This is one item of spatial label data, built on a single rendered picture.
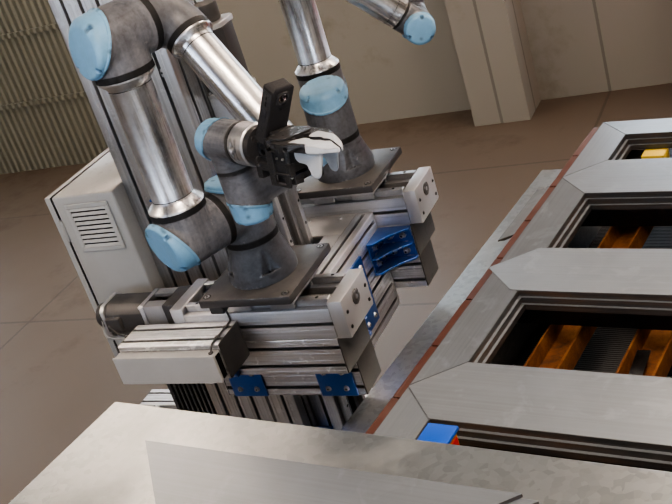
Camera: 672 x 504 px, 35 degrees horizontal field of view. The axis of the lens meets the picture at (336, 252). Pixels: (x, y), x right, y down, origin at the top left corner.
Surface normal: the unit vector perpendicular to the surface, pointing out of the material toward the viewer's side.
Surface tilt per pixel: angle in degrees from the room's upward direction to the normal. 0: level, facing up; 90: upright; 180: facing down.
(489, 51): 90
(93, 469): 0
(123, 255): 90
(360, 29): 90
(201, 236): 90
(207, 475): 0
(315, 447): 0
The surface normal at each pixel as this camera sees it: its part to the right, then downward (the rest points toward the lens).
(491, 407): -0.28, -0.86
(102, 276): -0.37, 0.51
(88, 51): -0.74, 0.37
